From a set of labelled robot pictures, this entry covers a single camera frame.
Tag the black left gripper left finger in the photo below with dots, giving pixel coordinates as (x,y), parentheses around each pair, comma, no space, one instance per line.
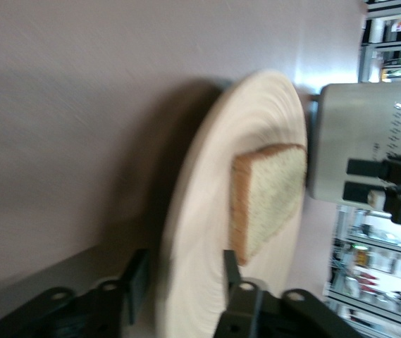
(91,313)

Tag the slice of toast bread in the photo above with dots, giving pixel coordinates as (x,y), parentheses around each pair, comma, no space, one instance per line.
(274,193)

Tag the metal storage shelf with clutter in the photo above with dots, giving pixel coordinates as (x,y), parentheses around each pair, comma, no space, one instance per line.
(376,274)

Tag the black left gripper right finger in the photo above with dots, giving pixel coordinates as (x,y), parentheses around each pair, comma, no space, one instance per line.
(256,317)

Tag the round pale wooden plate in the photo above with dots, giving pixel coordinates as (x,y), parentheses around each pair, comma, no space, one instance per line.
(203,176)

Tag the brown table cover sheet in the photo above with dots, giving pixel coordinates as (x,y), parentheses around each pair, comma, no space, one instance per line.
(80,105)

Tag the silver beige toaster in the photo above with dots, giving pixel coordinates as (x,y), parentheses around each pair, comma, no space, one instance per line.
(355,123)

